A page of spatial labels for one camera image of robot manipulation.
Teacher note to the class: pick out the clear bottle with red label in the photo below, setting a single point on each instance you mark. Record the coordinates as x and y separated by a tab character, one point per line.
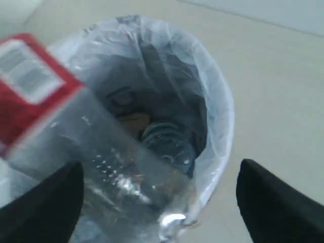
49	119

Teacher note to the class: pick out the clear bottle with green cap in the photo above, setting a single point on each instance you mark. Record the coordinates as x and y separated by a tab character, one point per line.
171	143

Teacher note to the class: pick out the beige paper pulp tray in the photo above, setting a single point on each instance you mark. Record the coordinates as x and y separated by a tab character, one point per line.
135	123

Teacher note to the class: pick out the white plastic trash bag liner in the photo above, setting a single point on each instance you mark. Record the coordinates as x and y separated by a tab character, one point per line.
137	64

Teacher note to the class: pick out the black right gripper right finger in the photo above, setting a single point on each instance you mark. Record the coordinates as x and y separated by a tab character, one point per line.
272	210

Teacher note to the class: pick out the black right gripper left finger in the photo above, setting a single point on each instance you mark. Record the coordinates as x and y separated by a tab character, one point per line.
48	212

